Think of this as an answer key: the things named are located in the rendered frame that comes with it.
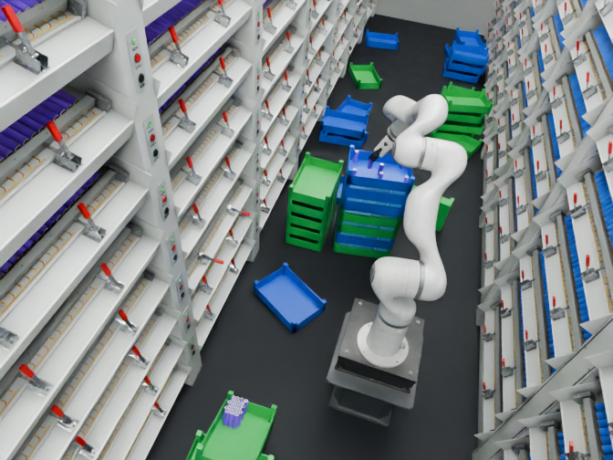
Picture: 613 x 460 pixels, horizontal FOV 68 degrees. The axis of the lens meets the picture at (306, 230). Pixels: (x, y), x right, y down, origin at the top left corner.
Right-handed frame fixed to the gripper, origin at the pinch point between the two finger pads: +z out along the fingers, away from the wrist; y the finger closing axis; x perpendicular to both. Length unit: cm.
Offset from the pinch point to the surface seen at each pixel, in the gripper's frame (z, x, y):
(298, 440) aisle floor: 42, -59, -97
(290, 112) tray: 36, 49, 17
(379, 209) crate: 22.6, -19.3, 1.1
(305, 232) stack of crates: 56, -2, -16
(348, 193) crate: 21.5, -3.3, -6.9
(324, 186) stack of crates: 38.1, 7.6, -0.1
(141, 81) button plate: -59, 41, -102
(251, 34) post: -34, 56, -41
